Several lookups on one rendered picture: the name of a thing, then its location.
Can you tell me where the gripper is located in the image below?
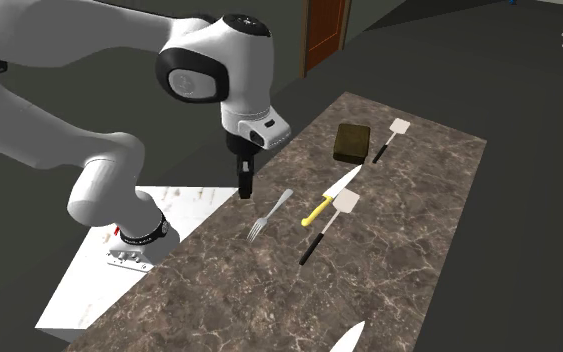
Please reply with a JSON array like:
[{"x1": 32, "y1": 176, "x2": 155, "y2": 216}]
[{"x1": 225, "y1": 130, "x2": 264, "y2": 200}]

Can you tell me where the silver fork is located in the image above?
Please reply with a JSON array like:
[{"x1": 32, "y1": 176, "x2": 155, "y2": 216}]
[{"x1": 246, "y1": 188, "x2": 295, "y2": 244}]

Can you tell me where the olive green block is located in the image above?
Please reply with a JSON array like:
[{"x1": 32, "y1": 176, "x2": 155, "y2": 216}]
[{"x1": 332, "y1": 122, "x2": 372, "y2": 166}]

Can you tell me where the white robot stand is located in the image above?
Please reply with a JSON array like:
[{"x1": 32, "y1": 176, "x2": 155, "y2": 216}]
[{"x1": 34, "y1": 185, "x2": 239, "y2": 343}]

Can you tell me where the brown wooden door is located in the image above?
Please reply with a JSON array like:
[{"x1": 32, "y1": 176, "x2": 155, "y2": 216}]
[{"x1": 300, "y1": 0, "x2": 353, "y2": 80}]

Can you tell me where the white knife blade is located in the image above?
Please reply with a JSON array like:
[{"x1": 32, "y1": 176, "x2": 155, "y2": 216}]
[{"x1": 328, "y1": 320, "x2": 367, "y2": 352}]

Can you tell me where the yellow-handled knife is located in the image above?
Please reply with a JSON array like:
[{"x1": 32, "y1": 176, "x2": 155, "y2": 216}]
[{"x1": 300, "y1": 164, "x2": 364, "y2": 229}]

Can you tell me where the large black-handled white spatula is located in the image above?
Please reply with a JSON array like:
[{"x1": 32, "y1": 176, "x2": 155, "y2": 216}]
[{"x1": 298, "y1": 188, "x2": 362, "y2": 267}]

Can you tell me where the small black-handled white spatula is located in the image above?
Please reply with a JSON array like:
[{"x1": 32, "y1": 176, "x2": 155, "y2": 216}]
[{"x1": 371, "y1": 117, "x2": 412, "y2": 165}]

